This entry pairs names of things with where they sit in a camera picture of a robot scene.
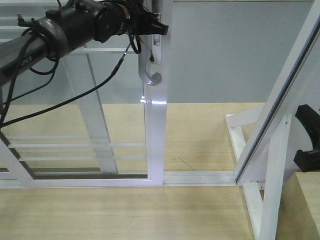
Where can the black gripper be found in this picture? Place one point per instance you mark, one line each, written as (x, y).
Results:
(141, 21)

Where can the grey metal door handle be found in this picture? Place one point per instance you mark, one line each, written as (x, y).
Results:
(150, 58)

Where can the white sliding glass door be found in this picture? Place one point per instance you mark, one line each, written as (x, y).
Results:
(85, 119)

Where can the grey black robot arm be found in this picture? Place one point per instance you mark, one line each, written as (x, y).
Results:
(62, 31)

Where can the white door lock latch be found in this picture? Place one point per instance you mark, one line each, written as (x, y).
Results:
(156, 36)

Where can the white wooden support brace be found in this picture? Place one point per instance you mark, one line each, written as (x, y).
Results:
(263, 187)

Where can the white outer door frame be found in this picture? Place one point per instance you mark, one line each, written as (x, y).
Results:
(299, 70)

